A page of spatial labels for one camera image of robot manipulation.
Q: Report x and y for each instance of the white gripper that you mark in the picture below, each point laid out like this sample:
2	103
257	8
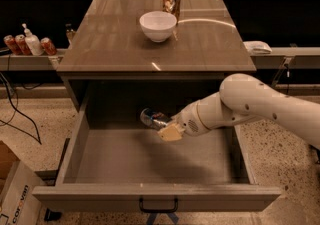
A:
188	121

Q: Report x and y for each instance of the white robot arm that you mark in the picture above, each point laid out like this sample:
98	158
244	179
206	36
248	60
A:
242	98

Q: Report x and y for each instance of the open grey top drawer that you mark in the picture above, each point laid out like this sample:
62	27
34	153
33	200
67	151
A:
113	160

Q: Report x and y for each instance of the brown patterned soda can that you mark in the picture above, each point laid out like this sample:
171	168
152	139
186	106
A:
172	7

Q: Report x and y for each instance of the red soda can right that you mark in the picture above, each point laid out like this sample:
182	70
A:
48	46

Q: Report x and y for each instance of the red soda can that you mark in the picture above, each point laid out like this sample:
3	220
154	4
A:
10	42
20	41
48	46

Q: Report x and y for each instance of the red soda can middle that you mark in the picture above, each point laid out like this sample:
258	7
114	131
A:
20	41

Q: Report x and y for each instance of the red soda can leftmost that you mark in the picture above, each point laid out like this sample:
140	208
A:
10	42

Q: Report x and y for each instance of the grey wooden cabinet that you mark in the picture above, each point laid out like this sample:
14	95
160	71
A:
110	43

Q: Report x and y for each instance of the white ceramic bowl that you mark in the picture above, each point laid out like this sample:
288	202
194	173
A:
157	26

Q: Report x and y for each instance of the folded white cloth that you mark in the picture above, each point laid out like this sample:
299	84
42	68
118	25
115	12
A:
257	47

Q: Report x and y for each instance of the small dark glass bottle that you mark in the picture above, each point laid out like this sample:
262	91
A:
69	33

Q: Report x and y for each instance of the white pump soap bottle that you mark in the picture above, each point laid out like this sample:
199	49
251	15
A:
32	42

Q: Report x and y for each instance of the cardboard box with logo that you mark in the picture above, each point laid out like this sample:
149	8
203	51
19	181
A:
17	204

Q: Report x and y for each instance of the grey side shelf left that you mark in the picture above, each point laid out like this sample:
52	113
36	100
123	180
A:
31	63

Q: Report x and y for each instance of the black drawer handle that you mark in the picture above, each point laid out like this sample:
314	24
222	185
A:
158	206

